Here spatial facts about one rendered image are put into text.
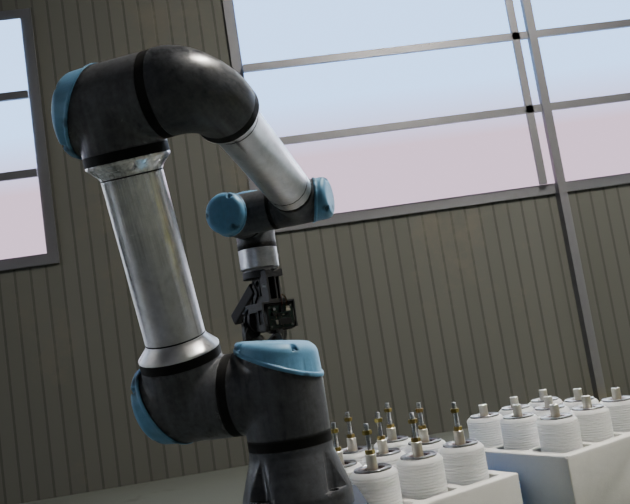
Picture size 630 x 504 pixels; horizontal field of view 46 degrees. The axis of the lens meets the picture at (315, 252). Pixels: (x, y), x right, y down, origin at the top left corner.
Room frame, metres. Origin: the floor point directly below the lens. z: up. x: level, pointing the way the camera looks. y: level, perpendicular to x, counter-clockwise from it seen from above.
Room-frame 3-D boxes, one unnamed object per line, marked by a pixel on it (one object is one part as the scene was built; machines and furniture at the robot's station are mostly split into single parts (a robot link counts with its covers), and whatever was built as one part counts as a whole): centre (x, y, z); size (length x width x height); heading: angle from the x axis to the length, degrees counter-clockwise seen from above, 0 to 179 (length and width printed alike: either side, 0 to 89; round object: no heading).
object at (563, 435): (1.80, -0.50, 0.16); 0.10 x 0.10 x 0.18
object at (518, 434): (1.89, -0.44, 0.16); 0.10 x 0.10 x 0.18
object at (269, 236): (1.42, 0.11, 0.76); 0.09 x 0.08 x 0.11; 165
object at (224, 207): (1.32, 0.12, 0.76); 0.11 x 0.11 x 0.08; 75
